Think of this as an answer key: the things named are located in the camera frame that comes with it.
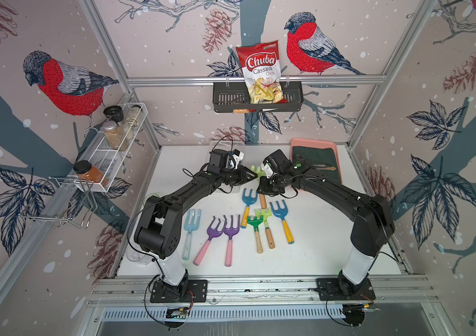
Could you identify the silver lid spice jar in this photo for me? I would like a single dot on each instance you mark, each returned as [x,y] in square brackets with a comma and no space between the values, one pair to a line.
[115,135]

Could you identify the light blue rake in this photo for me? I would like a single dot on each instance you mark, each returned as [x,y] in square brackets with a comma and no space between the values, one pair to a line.
[191,224]

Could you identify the pink tray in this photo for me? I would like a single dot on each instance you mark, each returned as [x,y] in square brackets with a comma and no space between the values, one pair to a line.
[313,144]

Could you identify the purple rake pink handle right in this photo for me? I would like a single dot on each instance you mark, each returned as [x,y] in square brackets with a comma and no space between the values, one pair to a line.
[231,229]

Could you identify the black lid spice jar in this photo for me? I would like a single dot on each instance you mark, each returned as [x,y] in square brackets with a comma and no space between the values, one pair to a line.
[115,113]

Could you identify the clear plastic storage box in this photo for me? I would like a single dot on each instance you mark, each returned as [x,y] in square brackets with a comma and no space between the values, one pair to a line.
[235,150]

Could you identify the pale spice jar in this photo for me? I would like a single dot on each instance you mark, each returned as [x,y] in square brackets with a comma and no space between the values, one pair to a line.
[134,116]

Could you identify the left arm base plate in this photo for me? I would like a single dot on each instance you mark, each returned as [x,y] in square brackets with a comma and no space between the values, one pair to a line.
[187,291]

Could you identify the purple rake pink handle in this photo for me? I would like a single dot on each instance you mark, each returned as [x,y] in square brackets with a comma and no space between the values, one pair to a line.
[231,229]
[214,230]

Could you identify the green rake wooden handle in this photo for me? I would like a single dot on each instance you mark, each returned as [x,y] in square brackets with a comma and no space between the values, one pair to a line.
[255,222]

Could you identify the orange spice jar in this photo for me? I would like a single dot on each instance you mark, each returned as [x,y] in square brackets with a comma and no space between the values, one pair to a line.
[86,171]

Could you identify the black wire basket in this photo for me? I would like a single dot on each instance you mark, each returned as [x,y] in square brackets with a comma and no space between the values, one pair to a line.
[232,97]

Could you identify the dark green cloth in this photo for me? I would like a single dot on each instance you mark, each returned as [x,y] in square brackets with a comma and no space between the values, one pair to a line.
[318,156]

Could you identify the red chips bag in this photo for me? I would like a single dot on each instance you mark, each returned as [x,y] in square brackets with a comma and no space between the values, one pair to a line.
[262,72]

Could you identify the white wire shelf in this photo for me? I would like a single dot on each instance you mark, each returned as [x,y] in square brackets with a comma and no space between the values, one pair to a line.
[107,160]

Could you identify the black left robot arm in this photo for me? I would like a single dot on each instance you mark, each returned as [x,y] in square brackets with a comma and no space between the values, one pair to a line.
[159,228]

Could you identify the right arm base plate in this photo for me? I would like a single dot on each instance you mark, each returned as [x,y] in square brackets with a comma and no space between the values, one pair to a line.
[332,289]

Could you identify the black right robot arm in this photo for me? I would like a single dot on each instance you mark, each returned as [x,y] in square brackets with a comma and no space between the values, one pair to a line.
[373,223]

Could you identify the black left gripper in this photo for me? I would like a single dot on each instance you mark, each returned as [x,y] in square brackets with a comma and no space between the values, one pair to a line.
[242,175]

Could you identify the blue rake yellow handle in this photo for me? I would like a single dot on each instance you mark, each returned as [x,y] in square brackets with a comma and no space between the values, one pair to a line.
[281,211]
[249,198]

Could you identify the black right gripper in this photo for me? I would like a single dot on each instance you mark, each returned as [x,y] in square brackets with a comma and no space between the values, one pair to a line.
[261,188]

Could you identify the aluminium frame post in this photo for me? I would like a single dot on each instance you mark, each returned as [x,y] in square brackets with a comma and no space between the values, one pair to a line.
[100,31]

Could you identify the purple rake pink handle left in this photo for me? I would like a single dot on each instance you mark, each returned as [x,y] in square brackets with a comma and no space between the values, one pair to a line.
[214,230]

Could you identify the iridescent spoon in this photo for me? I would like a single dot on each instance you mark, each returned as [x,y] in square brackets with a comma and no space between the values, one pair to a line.
[325,167]

